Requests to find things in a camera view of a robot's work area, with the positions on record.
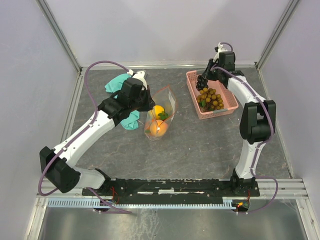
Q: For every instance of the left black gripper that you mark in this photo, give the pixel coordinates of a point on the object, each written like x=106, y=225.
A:
x=149, y=104

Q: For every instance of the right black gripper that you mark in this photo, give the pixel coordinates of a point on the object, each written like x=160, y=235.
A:
x=206, y=74

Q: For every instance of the dark grape bunch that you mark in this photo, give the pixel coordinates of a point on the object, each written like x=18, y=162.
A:
x=201, y=83

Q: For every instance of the yellow lemon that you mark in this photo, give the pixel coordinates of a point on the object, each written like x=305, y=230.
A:
x=156, y=110

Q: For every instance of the brown longan bunch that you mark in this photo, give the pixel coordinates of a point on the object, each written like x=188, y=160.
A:
x=208, y=100

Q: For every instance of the clear zip top bag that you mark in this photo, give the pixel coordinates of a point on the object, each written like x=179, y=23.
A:
x=166, y=98

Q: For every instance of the red strawberries with leaves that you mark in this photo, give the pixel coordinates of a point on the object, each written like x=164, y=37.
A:
x=162, y=116

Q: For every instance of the yellow orange peach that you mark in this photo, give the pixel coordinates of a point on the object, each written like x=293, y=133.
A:
x=158, y=128

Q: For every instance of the orange persimmon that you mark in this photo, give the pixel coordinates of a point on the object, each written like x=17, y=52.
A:
x=147, y=126

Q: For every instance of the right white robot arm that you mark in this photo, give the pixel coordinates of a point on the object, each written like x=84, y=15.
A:
x=257, y=123

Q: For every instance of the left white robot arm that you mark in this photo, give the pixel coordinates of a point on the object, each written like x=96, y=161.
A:
x=59, y=163

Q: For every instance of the pink plastic basket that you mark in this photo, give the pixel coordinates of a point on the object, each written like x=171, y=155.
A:
x=230, y=101

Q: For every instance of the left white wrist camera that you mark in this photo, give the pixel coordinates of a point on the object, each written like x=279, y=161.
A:
x=140, y=75

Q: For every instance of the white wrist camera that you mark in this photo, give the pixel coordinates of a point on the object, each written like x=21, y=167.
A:
x=140, y=75
x=219, y=49

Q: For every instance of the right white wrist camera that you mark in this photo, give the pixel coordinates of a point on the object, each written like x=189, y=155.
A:
x=219, y=49

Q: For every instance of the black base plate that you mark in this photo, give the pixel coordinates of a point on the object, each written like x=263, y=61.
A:
x=176, y=191

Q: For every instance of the light blue cable duct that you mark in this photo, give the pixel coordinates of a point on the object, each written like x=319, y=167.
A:
x=95, y=203

